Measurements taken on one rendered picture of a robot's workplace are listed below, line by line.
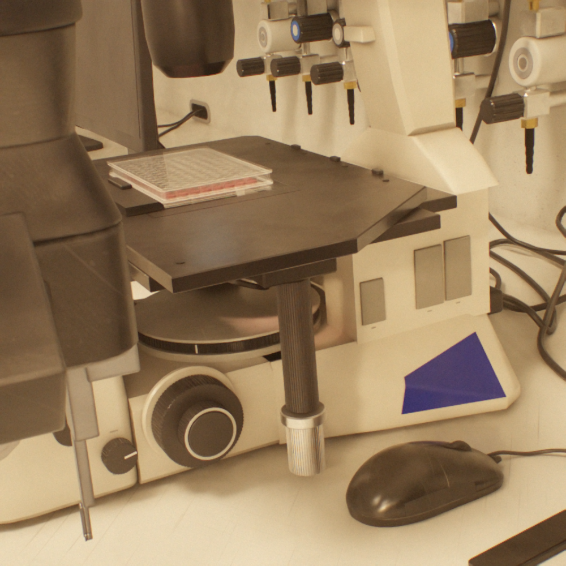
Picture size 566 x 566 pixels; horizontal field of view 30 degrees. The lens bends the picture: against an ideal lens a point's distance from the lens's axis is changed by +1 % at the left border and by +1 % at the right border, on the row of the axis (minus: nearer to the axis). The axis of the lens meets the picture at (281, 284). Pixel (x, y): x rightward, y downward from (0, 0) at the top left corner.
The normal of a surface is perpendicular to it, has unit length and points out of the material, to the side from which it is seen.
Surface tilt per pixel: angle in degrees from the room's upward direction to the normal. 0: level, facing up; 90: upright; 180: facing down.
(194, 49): 99
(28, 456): 90
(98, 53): 86
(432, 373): 48
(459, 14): 90
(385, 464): 26
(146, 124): 90
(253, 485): 0
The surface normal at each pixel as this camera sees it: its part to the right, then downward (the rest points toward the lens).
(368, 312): 0.43, 0.25
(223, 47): 0.79, 0.27
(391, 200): -0.08, -0.94
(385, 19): -0.31, 0.44
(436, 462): 0.28, -0.72
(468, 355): 0.26, -0.44
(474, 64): -0.90, 0.21
